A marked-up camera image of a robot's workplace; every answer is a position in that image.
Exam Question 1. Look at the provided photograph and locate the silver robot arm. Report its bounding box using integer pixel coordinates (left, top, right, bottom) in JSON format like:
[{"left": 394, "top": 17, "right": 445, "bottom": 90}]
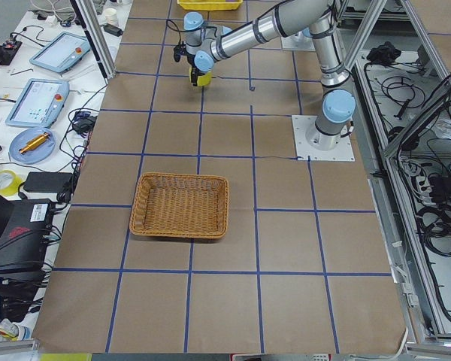
[
  {"left": 174, "top": 0, "right": 356, "bottom": 151},
  {"left": 293, "top": 28, "right": 312, "bottom": 43}
]

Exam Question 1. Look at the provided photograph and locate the black computer box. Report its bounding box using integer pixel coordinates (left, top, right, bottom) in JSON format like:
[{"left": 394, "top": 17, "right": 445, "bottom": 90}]
[{"left": 0, "top": 195, "right": 55, "bottom": 275}]

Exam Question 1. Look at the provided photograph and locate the white paper cup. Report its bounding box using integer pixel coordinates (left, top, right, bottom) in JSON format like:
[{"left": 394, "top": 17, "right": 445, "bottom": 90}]
[{"left": 103, "top": 8, "right": 119, "bottom": 26}]

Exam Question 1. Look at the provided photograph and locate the brass cylinder part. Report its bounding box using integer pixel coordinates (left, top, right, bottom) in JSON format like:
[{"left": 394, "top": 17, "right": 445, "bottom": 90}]
[{"left": 19, "top": 132, "right": 51, "bottom": 154}]

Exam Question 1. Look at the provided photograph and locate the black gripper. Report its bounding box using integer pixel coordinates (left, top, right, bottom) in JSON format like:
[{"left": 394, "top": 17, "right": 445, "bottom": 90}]
[{"left": 187, "top": 54, "right": 200, "bottom": 86}]

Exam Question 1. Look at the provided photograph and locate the yellow tape roll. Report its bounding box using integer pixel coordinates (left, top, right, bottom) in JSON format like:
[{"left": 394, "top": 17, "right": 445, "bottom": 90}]
[
  {"left": 198, "top": 71, "right": 212, "bottom": 86},
  {"left": 0, "top": 170, "right": 23, "bottom": 197}
]

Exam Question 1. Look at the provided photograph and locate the teach pendant tablet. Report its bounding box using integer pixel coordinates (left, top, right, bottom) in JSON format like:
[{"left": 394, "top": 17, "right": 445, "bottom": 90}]
[
  {"left": 5, "top": 78, "right": 70, "bottom": 128},
  {"left": 29, "top": 32, "right": 91, "bottom": 74}
]

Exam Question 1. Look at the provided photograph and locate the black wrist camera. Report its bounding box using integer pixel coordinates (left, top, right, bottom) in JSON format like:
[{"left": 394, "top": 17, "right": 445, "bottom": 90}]
[{"left": 173, "top": 42, "right": 187, "bottom": 62}]

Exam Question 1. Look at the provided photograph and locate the brown wicker basket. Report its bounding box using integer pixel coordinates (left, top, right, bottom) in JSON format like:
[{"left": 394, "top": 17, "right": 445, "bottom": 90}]
[{"left": 129, "top": 172, "right": 229, "bottom": 240}]

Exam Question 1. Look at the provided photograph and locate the yellow plastic basket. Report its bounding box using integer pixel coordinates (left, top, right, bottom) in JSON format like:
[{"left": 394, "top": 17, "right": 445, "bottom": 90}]
[{"left": 177, "top": 0, "right": 244, "bottom": 11}]

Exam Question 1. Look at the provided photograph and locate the yellow tape roll on desk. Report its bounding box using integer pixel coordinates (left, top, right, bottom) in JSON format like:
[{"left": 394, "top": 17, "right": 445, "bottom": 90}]
[{"left": 0, "top": 170, "right": 23, "bottom": 197}]

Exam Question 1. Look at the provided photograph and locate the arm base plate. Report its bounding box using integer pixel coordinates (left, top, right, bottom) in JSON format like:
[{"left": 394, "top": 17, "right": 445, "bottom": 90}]
[
  {"left": 292, "top": 115, "right": 355, "bottom": 162},
  {"left": 281, "top": 33, "right": 315, "bottom": 52}
]

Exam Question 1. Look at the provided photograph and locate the black power adapter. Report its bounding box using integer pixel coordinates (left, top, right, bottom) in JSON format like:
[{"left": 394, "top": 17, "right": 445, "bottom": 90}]
[{"left": 23, "top": 172, "right": 72, "bottom": 193}]

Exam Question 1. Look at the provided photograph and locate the blue plate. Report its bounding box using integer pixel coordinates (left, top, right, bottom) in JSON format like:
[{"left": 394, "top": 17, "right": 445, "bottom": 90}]
[{"left": 8, "top": 127, "right": 56, "bottom": 165}]

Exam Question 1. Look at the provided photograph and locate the aluminium frame post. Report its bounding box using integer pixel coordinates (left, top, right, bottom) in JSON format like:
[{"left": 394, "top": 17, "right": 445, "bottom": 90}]
[{"left": 70, "top": 0, "right": 117, "bottom": 80}]

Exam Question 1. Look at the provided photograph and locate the lower teach pendant tablet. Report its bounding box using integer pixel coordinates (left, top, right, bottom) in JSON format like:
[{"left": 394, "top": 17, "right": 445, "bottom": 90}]
[{"left": 5, "top": 78, "right": 70, "bottom": 128}]

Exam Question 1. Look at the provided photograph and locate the upper teach pendant tablet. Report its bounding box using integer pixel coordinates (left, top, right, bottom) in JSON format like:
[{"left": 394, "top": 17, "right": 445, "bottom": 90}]
[{"left": 29, "top": 32, "right": 91, "bottom": 74}]

